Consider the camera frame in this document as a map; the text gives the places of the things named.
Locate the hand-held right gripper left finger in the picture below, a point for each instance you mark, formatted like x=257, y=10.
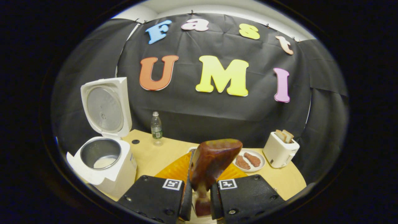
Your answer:
x=149, y=196

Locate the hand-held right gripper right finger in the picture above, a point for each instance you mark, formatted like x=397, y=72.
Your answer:
x=245, y=196

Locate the white rice cooker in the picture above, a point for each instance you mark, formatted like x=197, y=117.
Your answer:
x=115, y=177

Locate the brown wooden spoon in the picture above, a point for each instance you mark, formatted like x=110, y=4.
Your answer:
x=211, y=158

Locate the white round plate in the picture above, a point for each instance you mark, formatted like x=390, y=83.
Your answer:
x=259, y=166

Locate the white toaster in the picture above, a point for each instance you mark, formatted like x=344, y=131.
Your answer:
x=278, y=154

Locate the clear plastic water bottle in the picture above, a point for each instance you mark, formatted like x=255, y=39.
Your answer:
x=156, y=130

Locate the toast slice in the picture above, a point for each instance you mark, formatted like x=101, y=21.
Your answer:
x=288, y=137
x=280, y=136

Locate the black backdrop cloth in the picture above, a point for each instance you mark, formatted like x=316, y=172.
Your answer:
x=192, y=118

